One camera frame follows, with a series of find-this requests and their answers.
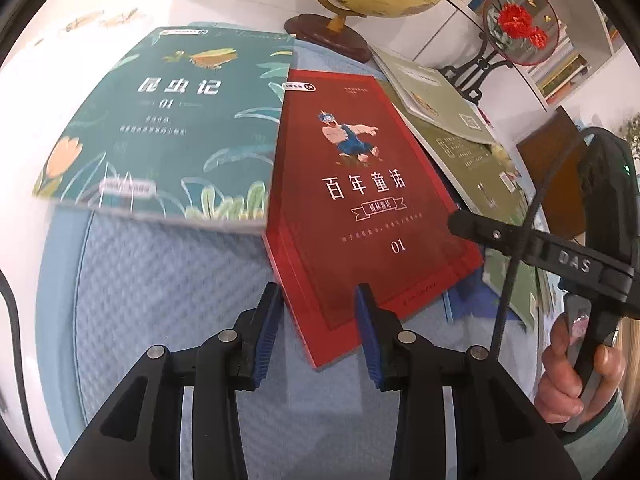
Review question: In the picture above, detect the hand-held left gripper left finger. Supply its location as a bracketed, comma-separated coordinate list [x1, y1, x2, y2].
[55, 282, 283, 480]

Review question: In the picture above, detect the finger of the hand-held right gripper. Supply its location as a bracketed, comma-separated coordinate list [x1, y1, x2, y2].
[447, 210, 540, 266]

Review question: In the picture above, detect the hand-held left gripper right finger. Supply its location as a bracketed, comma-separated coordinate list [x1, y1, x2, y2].
[355, 282, 571, 480]

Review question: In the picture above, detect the olive green book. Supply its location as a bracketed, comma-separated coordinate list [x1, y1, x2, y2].
[395, 102, 551, 335]

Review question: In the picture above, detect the dark red book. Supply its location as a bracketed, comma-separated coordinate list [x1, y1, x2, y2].
[262, 69, 486, 372]

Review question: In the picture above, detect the pale green thin book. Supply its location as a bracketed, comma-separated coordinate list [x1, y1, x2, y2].
[372, 46, 497, 147]

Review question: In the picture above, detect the teal bird cover book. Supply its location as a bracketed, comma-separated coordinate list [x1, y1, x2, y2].
[31, 25, 296, 233]

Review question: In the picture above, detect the person's right forearm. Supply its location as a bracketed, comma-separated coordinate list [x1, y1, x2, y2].
[562, 390, 632, 480]

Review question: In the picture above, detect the row of colourful books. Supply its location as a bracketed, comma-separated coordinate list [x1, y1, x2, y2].
[527, 10, 621, 103]

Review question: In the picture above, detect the person's right hand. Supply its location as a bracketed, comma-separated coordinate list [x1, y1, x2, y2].
[535, 316, 628, 426]

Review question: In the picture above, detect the brown wooden cabinet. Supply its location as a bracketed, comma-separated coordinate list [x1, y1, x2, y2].
[516, 106, 592, 242]

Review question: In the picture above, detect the light blue quilted mat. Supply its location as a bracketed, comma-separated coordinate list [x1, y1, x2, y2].
[37, 40, 546, 480]

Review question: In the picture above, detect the green plant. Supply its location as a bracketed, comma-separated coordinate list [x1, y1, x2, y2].
[622, 112, 640, 160]

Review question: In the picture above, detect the black fan stand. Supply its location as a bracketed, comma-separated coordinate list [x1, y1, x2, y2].
[438, 35, 516, 106]

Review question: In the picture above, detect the white bookshelf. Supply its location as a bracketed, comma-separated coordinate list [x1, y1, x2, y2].
[412, 0, 628, 111]

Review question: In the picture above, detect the round red embroidered fan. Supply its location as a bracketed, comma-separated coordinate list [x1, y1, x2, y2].
[481, 0, 563, 67]

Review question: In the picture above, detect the thick black cable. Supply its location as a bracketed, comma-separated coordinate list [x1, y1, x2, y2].
[0, 269, 53, 480]
[487, 127, 608, 362]

